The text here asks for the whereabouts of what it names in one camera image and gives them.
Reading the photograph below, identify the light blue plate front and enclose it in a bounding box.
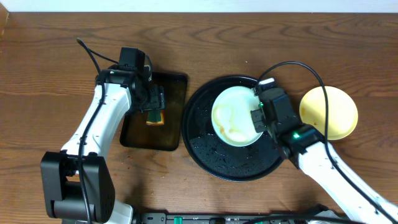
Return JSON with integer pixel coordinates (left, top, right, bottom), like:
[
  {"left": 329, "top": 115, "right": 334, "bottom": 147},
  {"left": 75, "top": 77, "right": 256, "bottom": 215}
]
[{"left": 211, "top": 86, "right": 262, "bottom": 147}]

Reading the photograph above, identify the green and orange sponge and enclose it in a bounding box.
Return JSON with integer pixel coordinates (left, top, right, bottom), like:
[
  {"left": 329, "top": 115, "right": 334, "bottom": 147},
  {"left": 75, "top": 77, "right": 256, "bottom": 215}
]
[{"left": 146, "top": 110, "right": 164, "bottom": 126}]

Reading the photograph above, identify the yellow plate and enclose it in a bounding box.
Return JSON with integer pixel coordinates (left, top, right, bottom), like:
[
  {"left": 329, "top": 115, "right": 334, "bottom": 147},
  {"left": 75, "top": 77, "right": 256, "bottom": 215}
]
[{"left": 299, "top": 86, "right": 358, "bottom": 141}]

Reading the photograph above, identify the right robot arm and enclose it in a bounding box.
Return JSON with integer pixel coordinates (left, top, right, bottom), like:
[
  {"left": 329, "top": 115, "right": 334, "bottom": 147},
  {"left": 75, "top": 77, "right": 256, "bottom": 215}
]
[{"left": 251, "top": 79, "right": 397, "bottom": 223}]

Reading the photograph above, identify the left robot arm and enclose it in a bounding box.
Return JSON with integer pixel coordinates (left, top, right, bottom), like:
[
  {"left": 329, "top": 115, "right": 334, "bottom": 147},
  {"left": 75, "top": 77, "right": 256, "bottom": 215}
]
[{"left": 40, "top": 47, "right": 165, "bottom": 223}]

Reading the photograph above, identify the black rectangular tray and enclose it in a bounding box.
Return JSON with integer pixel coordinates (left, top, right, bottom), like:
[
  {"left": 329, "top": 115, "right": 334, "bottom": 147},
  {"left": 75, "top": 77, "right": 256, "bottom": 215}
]
[{"left": 119, "top": 72, "right": 188, "bottom": 151}]

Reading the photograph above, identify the black round tray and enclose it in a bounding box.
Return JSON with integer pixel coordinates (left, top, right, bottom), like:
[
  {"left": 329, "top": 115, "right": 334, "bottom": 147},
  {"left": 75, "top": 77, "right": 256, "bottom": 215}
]
[{"left": 182, "top": 75, "right": 283, "bottom": 182}]

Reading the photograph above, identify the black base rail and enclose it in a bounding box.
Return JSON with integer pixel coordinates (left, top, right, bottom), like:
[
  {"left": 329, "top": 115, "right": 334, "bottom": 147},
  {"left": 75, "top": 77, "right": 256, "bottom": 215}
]
[{"left": 132, "top": 211, "right": 339, "bottom": 224}]

